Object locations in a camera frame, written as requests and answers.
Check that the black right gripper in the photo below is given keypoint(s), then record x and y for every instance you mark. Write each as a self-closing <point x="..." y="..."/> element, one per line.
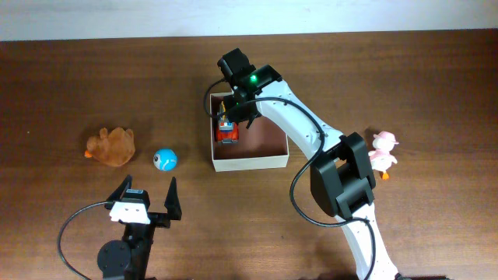
<point x="236" y="113"/>

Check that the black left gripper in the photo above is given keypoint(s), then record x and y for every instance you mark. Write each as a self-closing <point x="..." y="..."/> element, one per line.
<point x="156" y="218"/>

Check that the red grey toy truck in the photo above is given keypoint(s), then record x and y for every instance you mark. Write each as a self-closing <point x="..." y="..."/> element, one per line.
<point x="226" y="130"/>

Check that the brown plush toy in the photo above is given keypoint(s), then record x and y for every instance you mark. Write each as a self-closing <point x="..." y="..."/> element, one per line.
<point x="111" y="148"/>

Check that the pink white duck toy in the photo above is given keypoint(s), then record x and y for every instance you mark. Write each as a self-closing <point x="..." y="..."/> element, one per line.
<point x="381" y="158"/>

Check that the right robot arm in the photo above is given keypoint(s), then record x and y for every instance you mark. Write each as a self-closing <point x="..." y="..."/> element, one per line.
<point x="342" y="180"/>

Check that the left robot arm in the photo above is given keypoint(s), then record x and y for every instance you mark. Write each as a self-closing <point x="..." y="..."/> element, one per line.
<point x="128" y="257"/>

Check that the white cardboard box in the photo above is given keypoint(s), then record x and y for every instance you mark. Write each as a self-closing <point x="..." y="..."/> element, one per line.
<point x="262" y="146"/>

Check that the blue white ball toy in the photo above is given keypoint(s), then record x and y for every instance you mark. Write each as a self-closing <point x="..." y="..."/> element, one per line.
<point x="165" y="159"/>

